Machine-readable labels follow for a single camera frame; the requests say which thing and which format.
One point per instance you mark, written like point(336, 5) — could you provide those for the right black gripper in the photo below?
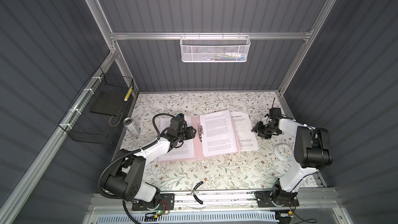
point(258, 127)

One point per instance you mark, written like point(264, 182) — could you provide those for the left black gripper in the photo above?
point(189, 132)

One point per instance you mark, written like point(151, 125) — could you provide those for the metal folder clip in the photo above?
point(200, 131)

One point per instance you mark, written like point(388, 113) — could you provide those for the pink file folder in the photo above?
point(198, 148)

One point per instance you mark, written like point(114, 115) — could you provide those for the printed white paper sheet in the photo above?
point(183, 151)

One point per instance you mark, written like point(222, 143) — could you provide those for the stack of printed papers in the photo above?
point(220, 129)

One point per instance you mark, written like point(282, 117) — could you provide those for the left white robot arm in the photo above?
point(123, 178)

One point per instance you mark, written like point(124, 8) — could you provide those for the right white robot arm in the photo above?
point(310, 153)

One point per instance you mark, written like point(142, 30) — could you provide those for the silver drink can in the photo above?
point(131, 127)

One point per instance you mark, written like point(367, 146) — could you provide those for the black pliers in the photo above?
point(194, 193)

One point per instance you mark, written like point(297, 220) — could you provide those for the yellow marker pen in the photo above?
point(126, 98)

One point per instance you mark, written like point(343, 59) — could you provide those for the black notebook in basket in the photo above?
point(110, 104)

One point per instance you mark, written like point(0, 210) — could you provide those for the white wire mesh basket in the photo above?
point(214, 49)

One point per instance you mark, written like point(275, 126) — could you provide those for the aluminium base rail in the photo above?
point(218, 199)

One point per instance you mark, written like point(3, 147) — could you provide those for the black wire basket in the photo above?
point(83, 126)

